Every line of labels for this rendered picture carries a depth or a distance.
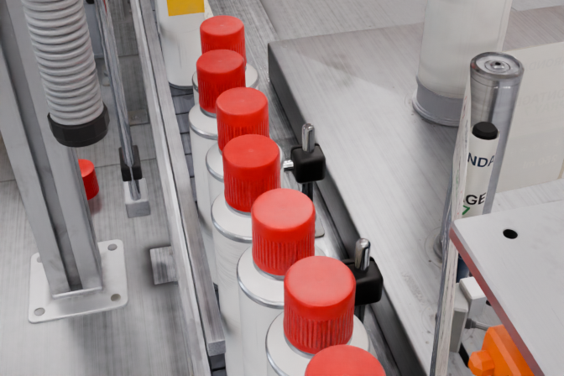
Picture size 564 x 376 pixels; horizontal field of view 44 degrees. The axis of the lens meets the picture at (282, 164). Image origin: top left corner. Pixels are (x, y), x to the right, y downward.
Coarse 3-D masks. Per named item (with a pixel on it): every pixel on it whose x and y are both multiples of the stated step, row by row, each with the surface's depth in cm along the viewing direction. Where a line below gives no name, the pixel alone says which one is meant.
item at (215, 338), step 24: (144, 0) 84; (144, 24) 79; (168, 96) 67; (168, 120) 64; (168, 144) 61; (192, 192) 56; (192, 216) 54; (192, 240) 52; (192, 264) 50; (216, 312) 46; (216, 336) 45
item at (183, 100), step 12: (156, 24) 96; (180, 96) 82; (192, 96) 82; (180, 108) 80; (180, 120) 78; (180, 132) 77; (192, 168) 72; (192, 180) 70; (216, 288) 59; (216, 360) 53; (216, 372) 52
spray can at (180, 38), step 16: (160, 0) 77; (160, 16) 78; (176, 16) 77; (192, 16) 78; (160, 32) 80; (176, 32) 79; (192, 32) 79; (176, 48) 80; (192, 48) 80; (176, 64) 81; (192, 64) 81; (176, 80) 83
